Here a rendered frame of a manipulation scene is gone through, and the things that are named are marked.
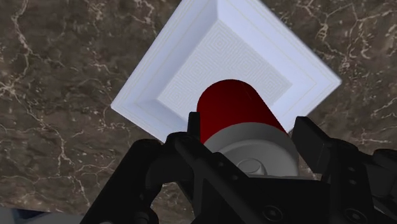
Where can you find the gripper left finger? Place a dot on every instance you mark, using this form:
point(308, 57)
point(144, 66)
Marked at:
point(183, 161)

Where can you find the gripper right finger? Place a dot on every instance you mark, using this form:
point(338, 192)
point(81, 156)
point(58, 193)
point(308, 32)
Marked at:
point(338, 161)

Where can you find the red cup with grey lid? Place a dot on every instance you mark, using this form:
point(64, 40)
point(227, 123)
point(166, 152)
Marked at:
point(245, 130)

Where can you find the white square plate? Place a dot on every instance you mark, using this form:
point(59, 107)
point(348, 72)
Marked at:
point(223, 56)

